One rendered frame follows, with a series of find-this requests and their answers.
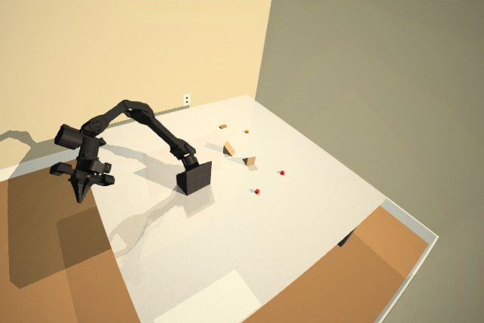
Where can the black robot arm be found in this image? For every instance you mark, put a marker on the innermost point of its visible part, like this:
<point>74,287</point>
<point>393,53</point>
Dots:
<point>142,113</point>

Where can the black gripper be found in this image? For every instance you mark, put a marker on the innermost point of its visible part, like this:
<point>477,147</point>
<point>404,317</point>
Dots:
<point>80,181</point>

